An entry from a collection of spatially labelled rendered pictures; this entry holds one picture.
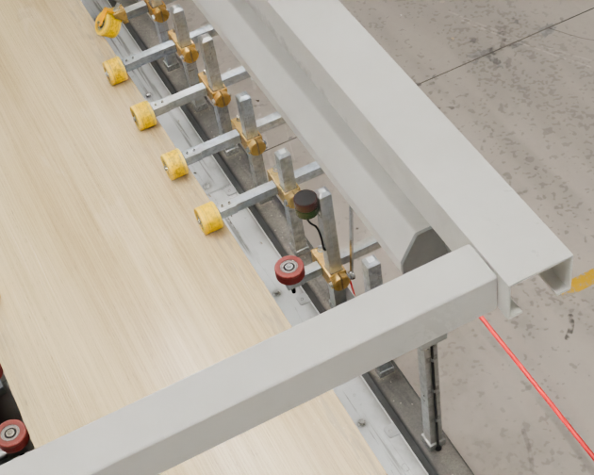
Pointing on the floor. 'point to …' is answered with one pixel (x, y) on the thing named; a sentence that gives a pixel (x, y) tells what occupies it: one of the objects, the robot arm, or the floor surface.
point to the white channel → (419, 110)
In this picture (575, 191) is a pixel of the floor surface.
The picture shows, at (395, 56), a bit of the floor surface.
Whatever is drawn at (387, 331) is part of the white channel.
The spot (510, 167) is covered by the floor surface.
